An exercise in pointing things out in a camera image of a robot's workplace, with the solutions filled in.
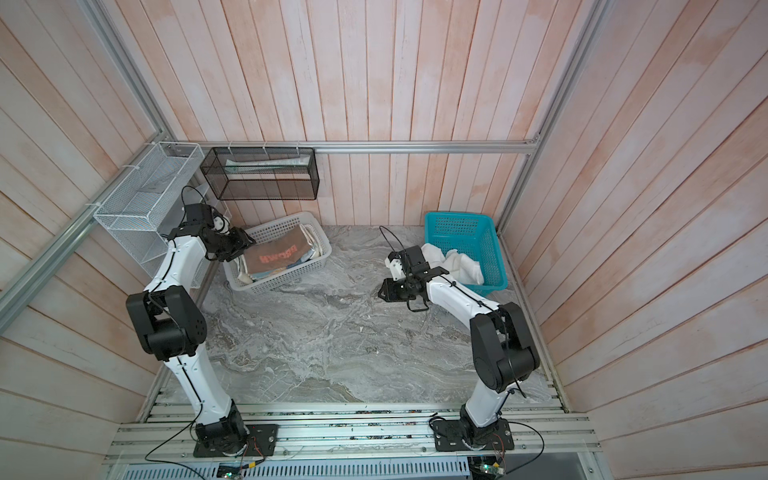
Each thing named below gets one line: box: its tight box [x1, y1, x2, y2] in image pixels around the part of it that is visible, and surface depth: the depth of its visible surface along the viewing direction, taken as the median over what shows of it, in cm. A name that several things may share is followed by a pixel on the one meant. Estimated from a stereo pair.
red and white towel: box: [236, 224, 323, 284], surface depth 104 cm
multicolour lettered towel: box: [244, 224, 311, 275], surface depth 107 cm
